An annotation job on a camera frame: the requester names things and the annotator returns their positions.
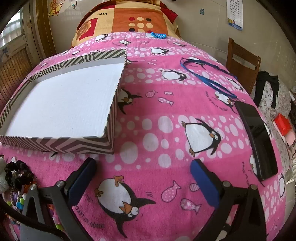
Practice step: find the window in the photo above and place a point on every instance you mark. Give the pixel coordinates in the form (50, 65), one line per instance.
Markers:
(12, 27)

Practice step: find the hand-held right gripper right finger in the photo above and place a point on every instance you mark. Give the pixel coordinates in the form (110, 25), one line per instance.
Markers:
(205, 185)

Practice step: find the white fluffy scrunchie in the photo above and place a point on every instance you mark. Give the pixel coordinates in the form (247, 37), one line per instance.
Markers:
(2, 178)

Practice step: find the pink box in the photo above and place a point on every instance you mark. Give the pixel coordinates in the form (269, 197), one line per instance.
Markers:
(291, 138)

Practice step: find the wooden door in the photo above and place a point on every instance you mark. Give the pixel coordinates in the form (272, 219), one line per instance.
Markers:
(13, 69)

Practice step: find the striped cardboard box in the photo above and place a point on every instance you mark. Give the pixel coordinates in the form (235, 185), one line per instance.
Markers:
(67, 102)

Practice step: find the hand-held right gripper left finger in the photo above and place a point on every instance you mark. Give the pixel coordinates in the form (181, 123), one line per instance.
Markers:
(77, 185)

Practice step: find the wooden chair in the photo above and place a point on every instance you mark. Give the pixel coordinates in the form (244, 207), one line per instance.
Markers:
(242, 69)

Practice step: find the orange patchwork quilt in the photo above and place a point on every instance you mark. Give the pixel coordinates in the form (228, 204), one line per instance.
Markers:
(120, 20)

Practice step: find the red box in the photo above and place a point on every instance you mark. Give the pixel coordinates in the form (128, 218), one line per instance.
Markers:
(283, 124)

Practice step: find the floral cushion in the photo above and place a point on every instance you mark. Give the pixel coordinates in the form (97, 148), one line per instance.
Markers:
(284, 97)

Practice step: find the black cloth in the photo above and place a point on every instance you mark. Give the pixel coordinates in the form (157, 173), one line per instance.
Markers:
(266, 80)

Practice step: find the wall calendar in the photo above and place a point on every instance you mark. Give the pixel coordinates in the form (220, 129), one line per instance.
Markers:
(234, 14)

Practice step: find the cartoon wall sticker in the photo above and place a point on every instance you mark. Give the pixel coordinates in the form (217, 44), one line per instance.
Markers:
(56, 7)

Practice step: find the pink penguin blanket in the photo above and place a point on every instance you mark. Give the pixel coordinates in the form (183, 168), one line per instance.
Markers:
(150, 111)

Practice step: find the black phone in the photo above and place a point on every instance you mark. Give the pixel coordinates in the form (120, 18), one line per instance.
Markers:
(259, 143)

